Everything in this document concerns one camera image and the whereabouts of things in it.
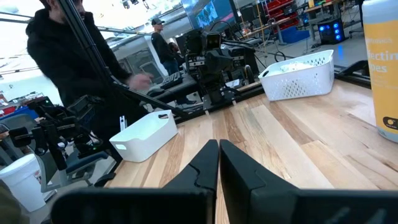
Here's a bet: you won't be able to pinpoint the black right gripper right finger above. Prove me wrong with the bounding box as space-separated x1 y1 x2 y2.
219 139 398 224

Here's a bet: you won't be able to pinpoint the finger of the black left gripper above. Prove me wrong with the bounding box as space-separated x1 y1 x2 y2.
206 55 220 78
218 55 233 78

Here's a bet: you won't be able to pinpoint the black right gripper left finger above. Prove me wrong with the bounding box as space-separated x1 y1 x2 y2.
50 139 220 224

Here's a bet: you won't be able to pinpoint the black keyboard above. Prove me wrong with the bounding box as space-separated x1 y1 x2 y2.
159 71 184 90

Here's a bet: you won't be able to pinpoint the person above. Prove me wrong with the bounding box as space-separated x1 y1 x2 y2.
150 17 180 76
25 0 153 156

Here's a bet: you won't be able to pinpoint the blue screen monitor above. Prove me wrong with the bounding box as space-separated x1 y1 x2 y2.
181 0 241 30

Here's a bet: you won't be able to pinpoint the person's hand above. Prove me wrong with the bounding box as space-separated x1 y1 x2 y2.
126 73 154 91

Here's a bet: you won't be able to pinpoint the white solid plastic bin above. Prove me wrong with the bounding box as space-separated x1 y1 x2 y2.
109 109 179 164

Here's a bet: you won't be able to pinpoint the red storage bin shelf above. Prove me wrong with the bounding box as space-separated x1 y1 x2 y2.
264 0 300 32

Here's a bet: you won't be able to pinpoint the white perforated plastic basket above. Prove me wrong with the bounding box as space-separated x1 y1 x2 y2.
258 49 335 102

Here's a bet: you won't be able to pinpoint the computer tower blue lights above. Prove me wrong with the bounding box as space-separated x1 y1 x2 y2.
317 17 346 45

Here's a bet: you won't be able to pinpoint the white plastic cup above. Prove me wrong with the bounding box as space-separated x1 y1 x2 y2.
0 153 47 213

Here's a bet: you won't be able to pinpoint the yellow disinfecting wipes canister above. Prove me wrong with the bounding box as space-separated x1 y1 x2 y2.
361 0 398 144

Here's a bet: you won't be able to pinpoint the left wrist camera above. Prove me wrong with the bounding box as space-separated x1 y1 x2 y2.
205 31 223 50

